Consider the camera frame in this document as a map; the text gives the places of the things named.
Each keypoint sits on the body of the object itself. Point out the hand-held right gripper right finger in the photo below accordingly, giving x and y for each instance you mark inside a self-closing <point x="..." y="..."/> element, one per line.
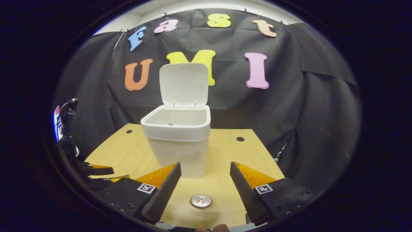
<point x="246" y="196"/>

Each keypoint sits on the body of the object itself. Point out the grey metal stand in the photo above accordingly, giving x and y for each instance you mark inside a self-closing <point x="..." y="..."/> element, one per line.
<point x="281" y="151"/>

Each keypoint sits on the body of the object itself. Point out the wooden desktop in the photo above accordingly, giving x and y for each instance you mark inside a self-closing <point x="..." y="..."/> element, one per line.
<point x="225" y="151"/>

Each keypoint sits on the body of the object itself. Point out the computer monitor screen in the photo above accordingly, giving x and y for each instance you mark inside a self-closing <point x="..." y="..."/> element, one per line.
<point x="57" y="124"/>

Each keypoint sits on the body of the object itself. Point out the black backdrop cloth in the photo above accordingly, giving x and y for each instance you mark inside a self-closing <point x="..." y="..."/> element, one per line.
<point x="289" y="96"/>

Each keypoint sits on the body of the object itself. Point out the red pop can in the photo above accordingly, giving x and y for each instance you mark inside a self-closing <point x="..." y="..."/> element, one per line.
<point x="201" y="201"/>

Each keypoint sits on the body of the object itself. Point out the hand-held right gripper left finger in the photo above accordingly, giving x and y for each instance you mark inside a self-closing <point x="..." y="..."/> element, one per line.
<point x="162" y="196"/>

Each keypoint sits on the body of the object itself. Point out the white desktop garbage bin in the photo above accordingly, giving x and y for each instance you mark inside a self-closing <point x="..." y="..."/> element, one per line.
<point x="177" y="148"/>

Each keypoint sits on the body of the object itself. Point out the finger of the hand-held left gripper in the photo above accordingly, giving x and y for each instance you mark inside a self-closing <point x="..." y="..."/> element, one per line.
<point x="119" y="178"/>
<point x="96" y="170"/>

